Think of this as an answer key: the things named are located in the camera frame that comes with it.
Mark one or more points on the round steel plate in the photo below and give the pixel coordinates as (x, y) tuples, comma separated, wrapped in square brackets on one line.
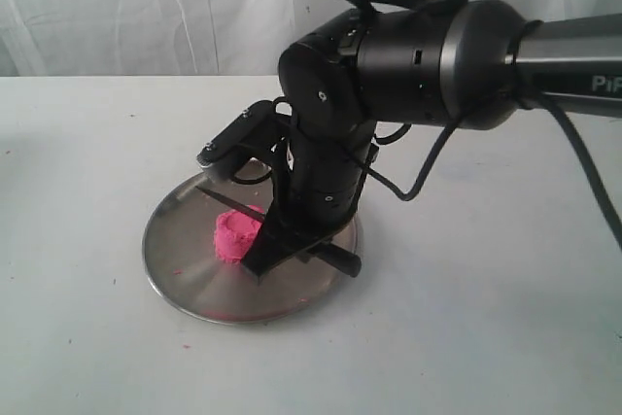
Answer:
[(182, 265)]

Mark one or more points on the pink dough lump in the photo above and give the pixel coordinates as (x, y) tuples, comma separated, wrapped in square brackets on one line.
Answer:
[(234, 235)]

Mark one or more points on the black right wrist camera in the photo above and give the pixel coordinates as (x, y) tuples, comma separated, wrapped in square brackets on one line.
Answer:
[(254, 134)]

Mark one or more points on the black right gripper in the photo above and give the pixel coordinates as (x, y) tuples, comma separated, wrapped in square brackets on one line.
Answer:
[(322, 197)]

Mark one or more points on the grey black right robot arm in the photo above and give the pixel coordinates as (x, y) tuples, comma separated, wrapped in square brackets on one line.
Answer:
[(469, 67)]

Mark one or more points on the black knife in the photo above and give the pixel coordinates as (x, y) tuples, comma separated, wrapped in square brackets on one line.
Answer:
[(233, 203)]

